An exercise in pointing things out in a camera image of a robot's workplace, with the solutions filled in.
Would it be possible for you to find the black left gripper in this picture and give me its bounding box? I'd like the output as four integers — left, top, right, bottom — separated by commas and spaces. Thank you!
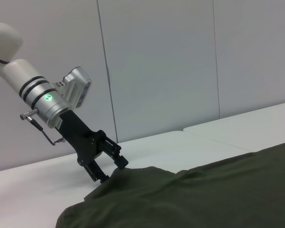
56, 109, 129, 184

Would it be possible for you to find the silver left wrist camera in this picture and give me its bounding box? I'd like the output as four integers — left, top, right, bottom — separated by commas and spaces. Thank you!
61, 66, 92, 110

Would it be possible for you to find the dark green t-shirt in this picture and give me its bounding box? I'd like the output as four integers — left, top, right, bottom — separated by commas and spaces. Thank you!
56, 140, 285, 228

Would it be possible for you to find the left gripper cable with plug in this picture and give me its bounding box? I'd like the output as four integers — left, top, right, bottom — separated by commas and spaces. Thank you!
20, 109, 67, 146

